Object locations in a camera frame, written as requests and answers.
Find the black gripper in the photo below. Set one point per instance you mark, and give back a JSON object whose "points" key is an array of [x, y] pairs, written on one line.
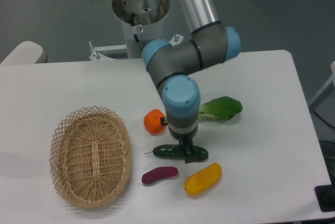
{"points": [[185, 137]]}

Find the dark green cucumber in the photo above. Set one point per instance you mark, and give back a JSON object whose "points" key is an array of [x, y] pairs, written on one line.
{"points": [[175, 152]]}

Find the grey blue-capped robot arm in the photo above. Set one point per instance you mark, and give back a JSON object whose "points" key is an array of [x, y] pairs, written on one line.
{"points": [[171, 62]]}

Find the purple sweet potato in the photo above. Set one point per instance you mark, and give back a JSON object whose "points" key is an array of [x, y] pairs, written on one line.
{"points": [[159, 173]]}

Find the yellow mango toy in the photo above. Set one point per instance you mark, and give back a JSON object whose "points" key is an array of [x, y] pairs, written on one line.
{"points": [[203, 179]]}

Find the orange toy fruit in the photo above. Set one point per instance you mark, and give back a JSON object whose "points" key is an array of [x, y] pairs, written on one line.
{"points": [[155, 122]]}

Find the green bok choy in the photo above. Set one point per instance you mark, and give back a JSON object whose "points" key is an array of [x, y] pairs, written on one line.
{"points": [[219, 109]]}

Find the woven wicker basket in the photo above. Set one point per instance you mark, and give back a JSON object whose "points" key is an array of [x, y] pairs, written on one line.
{"points": [[90, 157]]}

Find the black device at table edge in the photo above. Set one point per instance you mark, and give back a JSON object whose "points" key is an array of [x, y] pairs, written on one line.
{"points": [[325, 197]]}

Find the white furniture leg right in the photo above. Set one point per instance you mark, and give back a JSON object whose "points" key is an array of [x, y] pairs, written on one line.
{"points": [[323, 92]]}

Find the white chair back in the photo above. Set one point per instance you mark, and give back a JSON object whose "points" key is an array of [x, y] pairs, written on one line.
{"points": [[27, 52]]}

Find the white metal base frame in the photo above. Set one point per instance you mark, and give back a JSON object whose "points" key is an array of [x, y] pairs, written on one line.
{"points": [[108, 52]]}

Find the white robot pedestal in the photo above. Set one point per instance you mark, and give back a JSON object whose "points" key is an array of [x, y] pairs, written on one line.
{"points": [[142, 21]]}

